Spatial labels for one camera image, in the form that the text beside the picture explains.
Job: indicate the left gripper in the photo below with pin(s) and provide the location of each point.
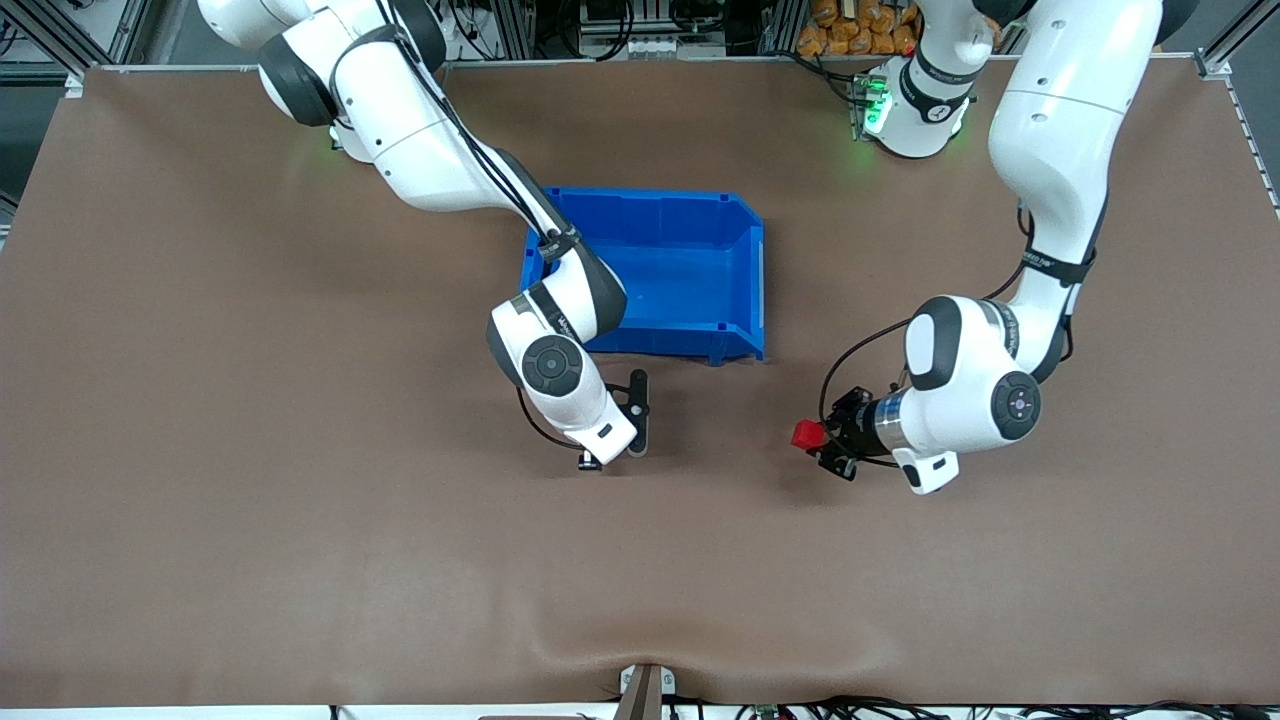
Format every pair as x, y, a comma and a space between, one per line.
851, 421

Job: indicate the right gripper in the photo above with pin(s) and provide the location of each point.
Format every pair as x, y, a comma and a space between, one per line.
588, 461

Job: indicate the red cube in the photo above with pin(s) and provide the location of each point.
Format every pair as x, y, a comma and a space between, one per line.
808, 435

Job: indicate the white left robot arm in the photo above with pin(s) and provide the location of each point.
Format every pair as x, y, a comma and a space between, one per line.
1060, 120

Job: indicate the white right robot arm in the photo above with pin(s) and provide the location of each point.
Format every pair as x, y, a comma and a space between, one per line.
420, 150

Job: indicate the blue plastic storage bin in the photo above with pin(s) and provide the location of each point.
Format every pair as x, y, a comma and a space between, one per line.
690, 270

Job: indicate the brown table mat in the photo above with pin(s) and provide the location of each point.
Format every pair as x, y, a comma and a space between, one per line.
300, 550

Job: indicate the orange snack bag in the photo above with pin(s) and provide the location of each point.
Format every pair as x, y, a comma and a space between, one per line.
824, 12
895, 35
850, 40
812, 40

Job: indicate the white terminal block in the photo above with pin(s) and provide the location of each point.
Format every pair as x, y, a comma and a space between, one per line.
670, 47

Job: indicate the black electronics box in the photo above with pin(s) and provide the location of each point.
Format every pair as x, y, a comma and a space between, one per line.
610, 12

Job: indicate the metal table edge bracket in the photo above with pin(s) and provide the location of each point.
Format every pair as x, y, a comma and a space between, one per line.
645, 690

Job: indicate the aluminium frame profile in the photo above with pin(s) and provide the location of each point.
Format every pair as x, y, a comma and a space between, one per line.
1225, 50
70, 35

